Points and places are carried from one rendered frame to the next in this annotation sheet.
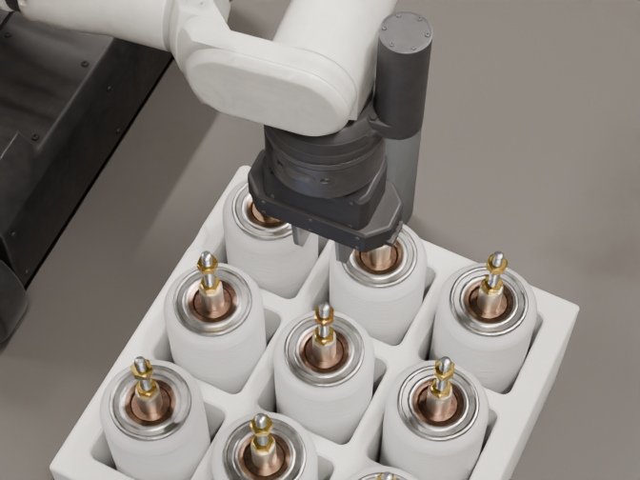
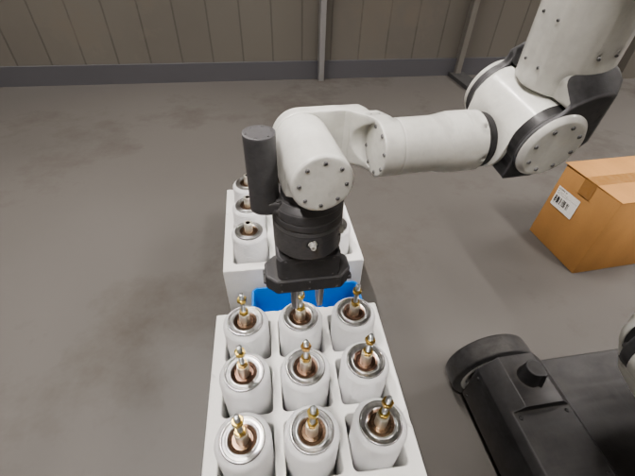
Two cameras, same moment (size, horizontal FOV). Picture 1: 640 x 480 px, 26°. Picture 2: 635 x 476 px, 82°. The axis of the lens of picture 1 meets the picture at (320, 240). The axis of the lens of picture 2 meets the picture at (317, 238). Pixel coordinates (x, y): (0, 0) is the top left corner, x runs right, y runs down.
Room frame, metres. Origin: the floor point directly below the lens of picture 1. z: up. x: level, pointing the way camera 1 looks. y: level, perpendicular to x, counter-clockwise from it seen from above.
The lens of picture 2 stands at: (0.88, -0.20, 0.91)
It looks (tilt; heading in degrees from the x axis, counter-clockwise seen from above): 42 degrees down; 145
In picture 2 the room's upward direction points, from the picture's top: 2 degrees clockwise
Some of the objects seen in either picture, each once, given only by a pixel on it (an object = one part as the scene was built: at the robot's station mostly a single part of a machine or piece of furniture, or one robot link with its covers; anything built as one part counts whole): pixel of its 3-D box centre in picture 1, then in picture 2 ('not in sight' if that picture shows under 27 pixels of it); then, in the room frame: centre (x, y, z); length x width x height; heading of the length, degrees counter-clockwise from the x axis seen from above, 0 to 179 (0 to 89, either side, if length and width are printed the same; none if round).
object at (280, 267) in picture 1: (272, 253); (373, 442); (0.73, 0.05, 0.16); 0.10 x 0.10 x 0.18
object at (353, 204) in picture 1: (326, 159); (307, 247); (0.58, 0.00, 0.57); 0.13 x 0.10 x 0.12; 66
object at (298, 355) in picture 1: (324, 350); (305, 366); (0.57, 0.00, 0.25); 0.08 x 0.08 x 0.01
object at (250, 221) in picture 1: (270, 208); (380, 422); (0.73, 0.05, 0.25); 0.08 x 0.08 x 0.01
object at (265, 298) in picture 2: not in sight; (307, 312); (0.35, 0.15, 0.06); 0.30 x 0.11 x 0.12; 63
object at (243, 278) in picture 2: not in sight; (289, 242); (0.10, 0.24, 0.09); 0.39 x 0.39 x 0.18; 65
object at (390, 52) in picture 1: (348, 60); (299, 178); (0.58, -0.02, 0.68); 0.11 x 0.11 x 0.11; 71
